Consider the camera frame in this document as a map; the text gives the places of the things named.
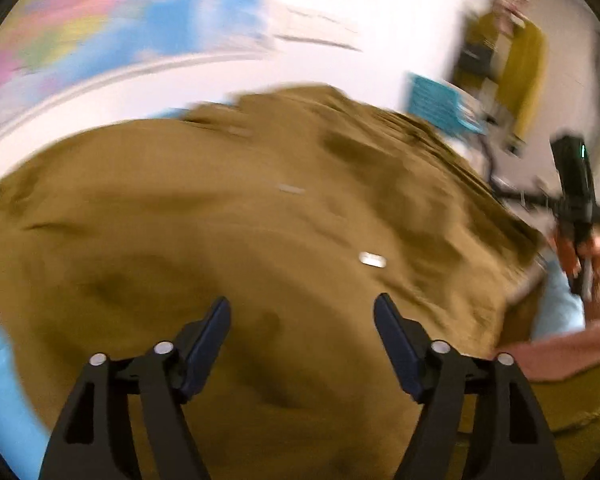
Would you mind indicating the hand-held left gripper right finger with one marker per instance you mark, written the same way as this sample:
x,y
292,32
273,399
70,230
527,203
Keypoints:
x,y
394,336

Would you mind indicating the mustard yellow hanging garment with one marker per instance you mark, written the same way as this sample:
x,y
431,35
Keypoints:
x,y
522,70

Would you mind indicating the light blue cloth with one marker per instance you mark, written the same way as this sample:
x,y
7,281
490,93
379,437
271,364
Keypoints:
x,y
557,305

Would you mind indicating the colourful wall map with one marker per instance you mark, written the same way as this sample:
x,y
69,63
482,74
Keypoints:
x,y
95,25

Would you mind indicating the teal perforated plastic rack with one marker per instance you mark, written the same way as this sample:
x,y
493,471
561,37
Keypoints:
x,y
437,102

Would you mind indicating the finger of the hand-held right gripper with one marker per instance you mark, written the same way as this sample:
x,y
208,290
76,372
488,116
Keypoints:
x,y
527,195

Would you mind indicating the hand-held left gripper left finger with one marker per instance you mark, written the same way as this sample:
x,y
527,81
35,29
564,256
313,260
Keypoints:
x,y
211,336

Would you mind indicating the person's right forearm pink sleeve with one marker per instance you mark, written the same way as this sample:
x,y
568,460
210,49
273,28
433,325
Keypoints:
x,y
580,350

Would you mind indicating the olive brown pants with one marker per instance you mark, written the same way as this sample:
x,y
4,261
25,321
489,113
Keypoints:
x,y
260,220

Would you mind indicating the blue flower print bed sheet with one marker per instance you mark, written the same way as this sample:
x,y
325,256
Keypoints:
x,y
7,385

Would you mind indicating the person's right hand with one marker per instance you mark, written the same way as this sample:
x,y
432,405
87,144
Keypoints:
x,y
594,255

